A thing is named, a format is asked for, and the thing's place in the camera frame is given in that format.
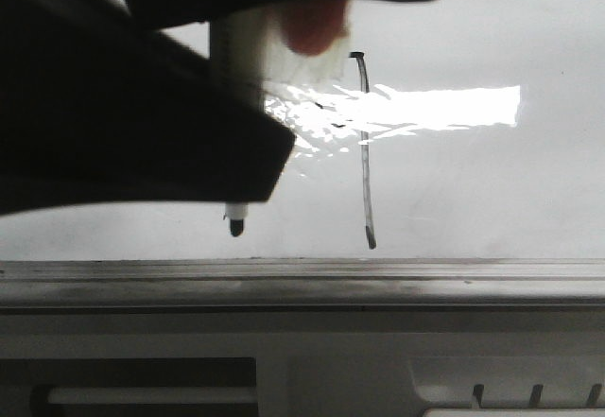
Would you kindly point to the white black whiteboard marker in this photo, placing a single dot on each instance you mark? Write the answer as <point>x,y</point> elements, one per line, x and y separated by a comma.
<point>235,56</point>

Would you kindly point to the red round magnet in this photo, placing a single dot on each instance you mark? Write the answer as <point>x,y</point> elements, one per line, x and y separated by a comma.
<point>310,27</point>

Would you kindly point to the grey metal whiteboard tray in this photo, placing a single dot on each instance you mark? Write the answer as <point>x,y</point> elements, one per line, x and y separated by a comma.
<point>301,282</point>

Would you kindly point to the white whiteboard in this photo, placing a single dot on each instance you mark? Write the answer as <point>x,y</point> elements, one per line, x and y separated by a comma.
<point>483,137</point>

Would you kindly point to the white plastic furniture below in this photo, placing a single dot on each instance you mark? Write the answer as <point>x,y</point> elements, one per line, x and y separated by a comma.
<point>405,362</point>

